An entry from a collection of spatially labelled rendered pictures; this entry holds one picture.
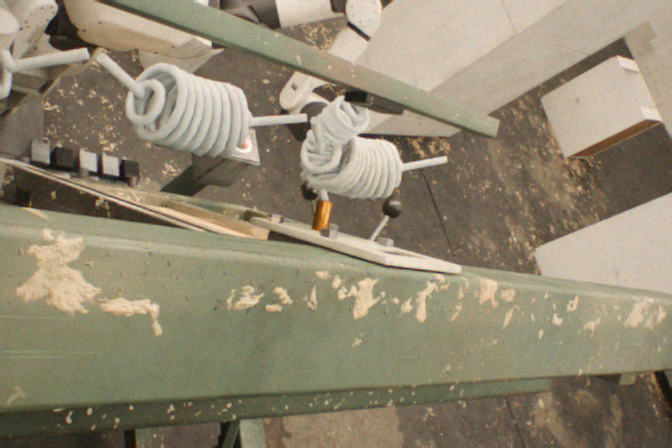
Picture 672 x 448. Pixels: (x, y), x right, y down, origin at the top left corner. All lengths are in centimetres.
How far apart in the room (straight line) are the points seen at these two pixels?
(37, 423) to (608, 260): 440
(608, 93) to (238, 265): 572
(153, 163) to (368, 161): 235
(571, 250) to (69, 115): 336
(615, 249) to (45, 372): 453
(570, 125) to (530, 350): 550
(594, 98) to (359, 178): 549
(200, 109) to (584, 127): 568
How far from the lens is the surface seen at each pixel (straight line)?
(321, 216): 67
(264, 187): 329
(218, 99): 56
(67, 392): 41
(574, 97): 619
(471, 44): 357
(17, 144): 255
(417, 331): 58
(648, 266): 474
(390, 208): 125
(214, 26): 51
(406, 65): 378
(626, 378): 122
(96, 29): 152
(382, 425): 335
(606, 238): 481
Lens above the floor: 228
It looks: 41 degrees down
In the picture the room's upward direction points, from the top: 61 degrees clockwise
